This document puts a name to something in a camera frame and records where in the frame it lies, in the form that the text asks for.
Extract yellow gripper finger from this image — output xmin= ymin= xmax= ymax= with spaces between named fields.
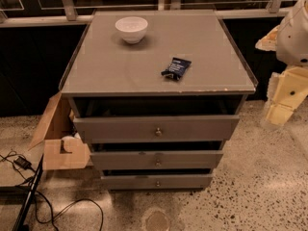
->
xmin=265 ymin=103 xmax=294 ymax=126

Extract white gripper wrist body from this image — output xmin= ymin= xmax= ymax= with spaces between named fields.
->
xmin=270 ymin=66 xmax=308 ymax=114

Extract grey bottom drawer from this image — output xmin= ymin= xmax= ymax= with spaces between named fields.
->
xmin=101 ymin=174 xmax=212 ymax=191

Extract grey drawer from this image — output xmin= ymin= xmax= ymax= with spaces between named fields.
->
xmin=90 ymin=150 xmax=223 ymax=170
xmin=101 ymin=174 xmax=212 ymax=191
xmin=74 ymin=115 xmax=240 ymax=143

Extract grey middle drawer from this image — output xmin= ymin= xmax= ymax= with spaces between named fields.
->
xmin=90 ymin=150 xmax=223 ymax=170

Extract grey drawer cabinet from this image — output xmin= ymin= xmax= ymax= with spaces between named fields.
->
xmin=61 ymin=10 xmax=257 ymax=177

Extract grey top drawer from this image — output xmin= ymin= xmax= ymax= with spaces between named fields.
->
xmin=74 ymin=115 xmax=240 ymax=143

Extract dark blue snack packet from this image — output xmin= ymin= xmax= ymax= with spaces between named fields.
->
xmin=161 ymin=58 xmax=192 ymax=81

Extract metal window railing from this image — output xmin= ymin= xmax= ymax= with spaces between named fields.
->
xmin=0 ymin=0 xmax=298 ymax=27

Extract white ceramic bowl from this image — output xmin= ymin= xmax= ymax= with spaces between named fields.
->
xmin=115 ymin=16 xmax=148 ymax=44

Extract brown cardboard box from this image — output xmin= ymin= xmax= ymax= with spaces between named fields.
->
xmin=29 ymin=92 xmax=90 ymax=170

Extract black power adapter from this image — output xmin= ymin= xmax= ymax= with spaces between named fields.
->
xmin=13 ymin=156 xmax=32 ymax=169

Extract black stand leg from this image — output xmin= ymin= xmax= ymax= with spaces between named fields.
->
xmin=12 ymin=158 xmax=43 ymax=231

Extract black cable on floor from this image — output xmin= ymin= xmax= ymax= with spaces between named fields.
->
xmin=0 ymin=150 xmax=105 ymax=231

